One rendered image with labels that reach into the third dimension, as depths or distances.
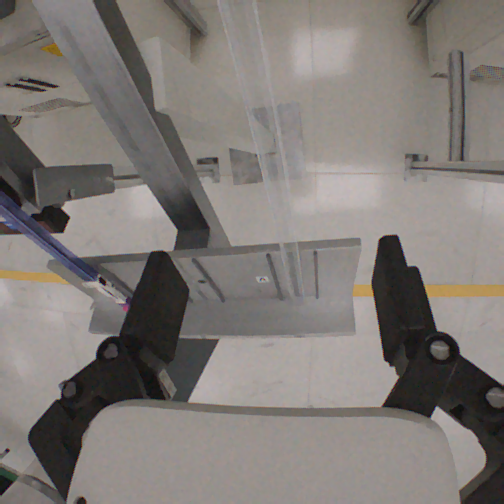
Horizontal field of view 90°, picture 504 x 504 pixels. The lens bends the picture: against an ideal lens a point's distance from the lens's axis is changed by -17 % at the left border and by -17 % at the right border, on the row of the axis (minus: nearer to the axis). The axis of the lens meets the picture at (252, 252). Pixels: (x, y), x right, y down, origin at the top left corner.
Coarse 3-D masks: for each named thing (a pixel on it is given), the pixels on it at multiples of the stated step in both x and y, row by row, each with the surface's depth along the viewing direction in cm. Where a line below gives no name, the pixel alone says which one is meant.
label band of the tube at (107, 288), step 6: (102, 276) 32; (90, 282) 31; (96, 282) 31; (102, 282) 32; (108, 282) 33; (96, 288) 33; (102, 288) 32; (108, 288) 33; (114, 288) 34; (108, 294) 34; (114, 294) 34; (120, 294) 35; (114, 300) 36; (120, 300) 35
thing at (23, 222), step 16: (0, 192) 20; (0, 208) 20; (16, 208) 21; (16, 224) 22; (32, 224) 23; (32, 240) 24; (48, 240) 25; (64, 256) 27; (80, 272) 29; (96, 272) 31; (128, 304) 37
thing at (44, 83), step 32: (128, 0) 52; (160, 0) 65; (0, 32) 41; (32, 32) 40; (160, 32) 67; (0, 64) 48; (32, 64) 53; (64, 64) 57; (0, 96) 68; (32, 96) 75; (64, 96) 82
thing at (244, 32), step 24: (216, 0) 9; (240, 0) 9; (240, 24) 10; (240, 48) 11; (264, 48) 11; (240, 72) 12; (264, 72) 12; (264, 96) 13; (264, 120) 14; (264, 144) 15; (264, 168) 16; (288, 192) 18; (288, 216) 20; (288, 240) 22; (288, 264) 25
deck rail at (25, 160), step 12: (0, 120) 29; (0, 132) 30; (12, 132) 31; (0, 144) 30; (12, 144) 32; (24, 144) 34; (0, 156) 30; (12, 156) 32; (24, 156) 34; (36, 156) 36; (12, 168) 32; (24, 168) 34; (24, 180) 34; (24, 204) 36; (36, 204) 37
